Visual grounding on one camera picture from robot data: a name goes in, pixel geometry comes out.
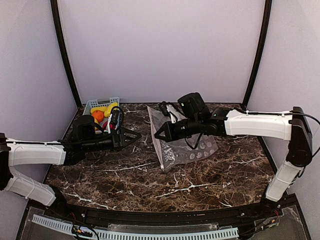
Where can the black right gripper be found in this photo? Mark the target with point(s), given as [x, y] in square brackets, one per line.
[172, 129]

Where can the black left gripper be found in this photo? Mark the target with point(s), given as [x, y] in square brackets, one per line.
[118, 139]

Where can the clear zip top bag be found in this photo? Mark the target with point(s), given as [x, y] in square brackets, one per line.
[183, 151]

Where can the yellow round fruit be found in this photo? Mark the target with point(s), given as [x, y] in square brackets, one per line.
[96, 122]

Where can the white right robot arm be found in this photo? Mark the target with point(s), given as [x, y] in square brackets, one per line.
[195, 118]

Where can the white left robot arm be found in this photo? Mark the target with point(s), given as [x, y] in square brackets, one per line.
[87, 136]

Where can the red fruit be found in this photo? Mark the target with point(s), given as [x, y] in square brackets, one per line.
[107, 125]

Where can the yellow oblong fruit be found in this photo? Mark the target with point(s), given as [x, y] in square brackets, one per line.
[109, 108]

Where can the yellow banana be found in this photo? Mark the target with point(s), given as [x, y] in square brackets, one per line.
[99, 108]

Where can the orange fruit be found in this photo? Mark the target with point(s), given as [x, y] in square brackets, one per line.
[98, 116]

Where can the blue plastic basket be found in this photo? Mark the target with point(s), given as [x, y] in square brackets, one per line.
[99, 103]

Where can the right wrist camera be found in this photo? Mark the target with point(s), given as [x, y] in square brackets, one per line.
[170, 111]

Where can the white slotted cable duct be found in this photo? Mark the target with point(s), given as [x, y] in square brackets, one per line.
[137, 232]

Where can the black front table rail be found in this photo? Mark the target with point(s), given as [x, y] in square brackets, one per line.
[240, 216]

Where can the black left frame post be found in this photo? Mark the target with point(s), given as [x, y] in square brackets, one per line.
[63, 52]

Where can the black frame post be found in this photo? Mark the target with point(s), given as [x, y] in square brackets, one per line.
[63, 52]
[258, 53]

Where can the black right frame post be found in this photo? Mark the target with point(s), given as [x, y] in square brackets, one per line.
[258, 53]

